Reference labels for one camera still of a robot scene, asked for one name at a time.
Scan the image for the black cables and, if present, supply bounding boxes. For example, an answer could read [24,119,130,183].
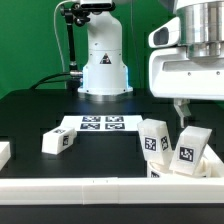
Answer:
[29,73,81,90]

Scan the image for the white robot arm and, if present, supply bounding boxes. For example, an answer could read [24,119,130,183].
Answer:
[81,0,224,119]

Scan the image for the white front rail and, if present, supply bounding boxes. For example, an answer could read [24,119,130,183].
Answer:
[0,178,224,205]

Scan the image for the white round stool seat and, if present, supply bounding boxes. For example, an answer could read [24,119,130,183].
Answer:
[147,157,212,178]

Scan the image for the white cable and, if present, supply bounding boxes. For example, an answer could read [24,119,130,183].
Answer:
[53,0,74,64]

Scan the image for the white rail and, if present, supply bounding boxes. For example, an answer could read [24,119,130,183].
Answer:
[0,178,224,205]
[203,145,224,178]

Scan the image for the white marker sheet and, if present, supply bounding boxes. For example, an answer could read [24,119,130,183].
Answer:
[61,115,142,132]

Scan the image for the white right rail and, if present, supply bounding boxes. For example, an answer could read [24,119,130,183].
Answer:
[203,145,224,178]

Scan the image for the white block at left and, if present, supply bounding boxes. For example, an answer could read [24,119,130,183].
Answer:
[0,142,11,170]

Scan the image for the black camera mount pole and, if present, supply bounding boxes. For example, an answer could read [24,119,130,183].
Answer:
[60,3,89,92]

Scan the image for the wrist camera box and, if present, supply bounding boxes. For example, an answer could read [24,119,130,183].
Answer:
[148,17,181,48]

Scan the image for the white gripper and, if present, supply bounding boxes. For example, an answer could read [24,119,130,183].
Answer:
[149,47,224,128]

